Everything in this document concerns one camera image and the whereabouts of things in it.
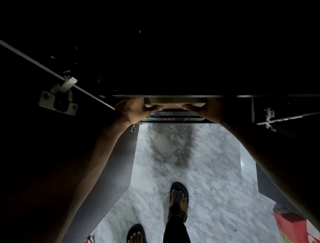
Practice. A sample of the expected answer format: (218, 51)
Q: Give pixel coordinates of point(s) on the person's left hand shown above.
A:
(132, 111)

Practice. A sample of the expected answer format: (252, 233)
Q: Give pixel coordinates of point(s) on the person's right hand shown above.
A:
(215, 111)

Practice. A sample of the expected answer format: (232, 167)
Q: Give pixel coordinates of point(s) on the black Skechers Foamies shoe box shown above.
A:
(175, 119)

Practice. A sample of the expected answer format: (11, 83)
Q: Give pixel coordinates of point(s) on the brown cardboard shoe box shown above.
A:
(175, 102)

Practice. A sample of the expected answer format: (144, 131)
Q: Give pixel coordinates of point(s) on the dark wooden cabinet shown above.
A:
(175, 50)

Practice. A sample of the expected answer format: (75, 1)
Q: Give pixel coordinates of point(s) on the red Nike shoe box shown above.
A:
(290, 224)

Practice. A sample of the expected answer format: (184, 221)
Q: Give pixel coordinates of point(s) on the person's right forearm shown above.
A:
(287, 170)

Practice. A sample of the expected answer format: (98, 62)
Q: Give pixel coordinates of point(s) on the person's left forearm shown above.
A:
(75, 187)

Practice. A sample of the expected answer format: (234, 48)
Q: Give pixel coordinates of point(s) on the person's right foot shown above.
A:
(183, 204)

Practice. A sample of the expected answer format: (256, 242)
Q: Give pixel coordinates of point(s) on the person's foot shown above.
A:
(136, 238)
(183, 204)

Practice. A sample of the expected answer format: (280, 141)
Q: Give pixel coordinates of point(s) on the person's left foot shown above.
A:
(136, 238)

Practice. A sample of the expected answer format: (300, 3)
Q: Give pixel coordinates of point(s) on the black sandal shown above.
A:
(178, 186)
(136, 227)

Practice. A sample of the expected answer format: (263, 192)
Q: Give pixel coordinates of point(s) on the black trousers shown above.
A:
(175, 231)

